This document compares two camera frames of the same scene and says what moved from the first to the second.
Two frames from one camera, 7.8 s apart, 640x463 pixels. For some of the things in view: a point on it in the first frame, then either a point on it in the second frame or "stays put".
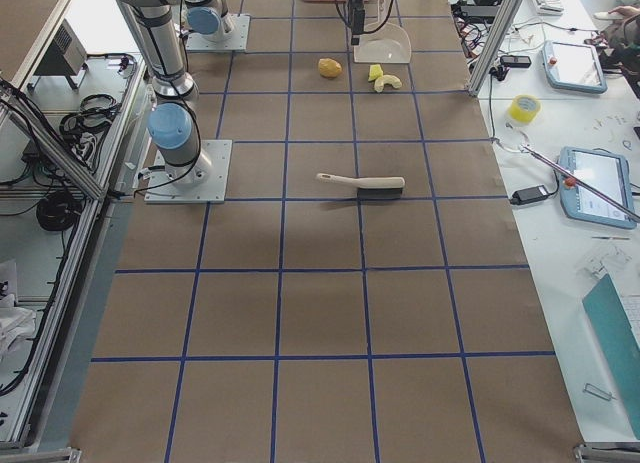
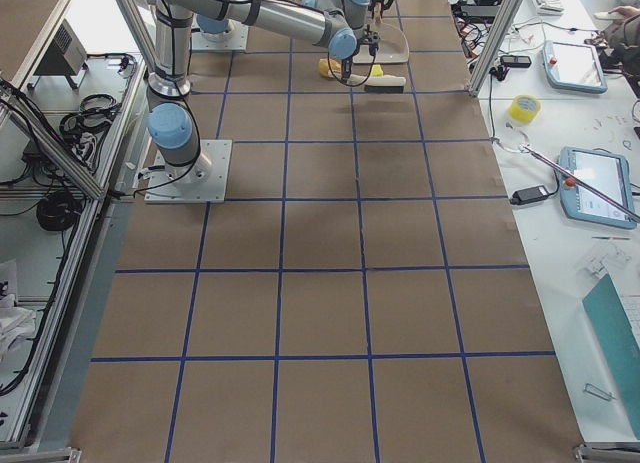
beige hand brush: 371,188 → 379,83
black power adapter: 528,194 stays put
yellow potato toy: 328,67 stays put
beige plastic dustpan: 391,43 stays put
